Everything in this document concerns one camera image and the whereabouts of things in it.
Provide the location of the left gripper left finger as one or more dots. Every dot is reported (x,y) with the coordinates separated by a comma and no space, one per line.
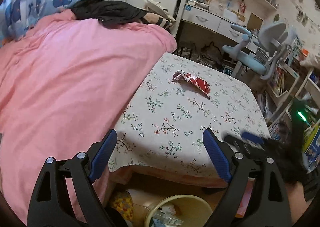
(99,154)

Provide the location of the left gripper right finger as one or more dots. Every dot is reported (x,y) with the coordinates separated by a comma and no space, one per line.
(220,154)

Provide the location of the yellow trash bin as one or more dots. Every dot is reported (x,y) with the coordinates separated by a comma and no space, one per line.
(189,210)

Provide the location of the right hand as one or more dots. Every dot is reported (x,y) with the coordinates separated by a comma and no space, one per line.
(296,199)

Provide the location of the blue paper bag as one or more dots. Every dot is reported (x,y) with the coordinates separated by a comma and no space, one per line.
(311,149)

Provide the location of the yellow patterned snack bag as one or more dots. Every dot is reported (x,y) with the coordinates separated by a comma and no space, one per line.
(122,202)

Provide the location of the white bookshelf rack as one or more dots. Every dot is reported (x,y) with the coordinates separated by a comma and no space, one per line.
(276,99)

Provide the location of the floral bed sheet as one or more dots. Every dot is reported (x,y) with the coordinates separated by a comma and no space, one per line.
(163,123)

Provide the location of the pink duvet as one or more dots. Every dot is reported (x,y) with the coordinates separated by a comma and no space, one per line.
(63,86)

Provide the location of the red snack wrapper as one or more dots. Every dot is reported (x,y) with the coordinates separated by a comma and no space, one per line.
(199,83)

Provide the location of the light blue desk chair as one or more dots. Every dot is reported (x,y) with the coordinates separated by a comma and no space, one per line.
(273,45)

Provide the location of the black garment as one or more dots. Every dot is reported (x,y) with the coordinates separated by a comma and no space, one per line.
(108,13)

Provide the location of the striped pillow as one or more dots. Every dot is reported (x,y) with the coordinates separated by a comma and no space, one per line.
(155,19)

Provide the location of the beige cloth bag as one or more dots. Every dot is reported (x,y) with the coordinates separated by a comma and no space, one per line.
(155,7)

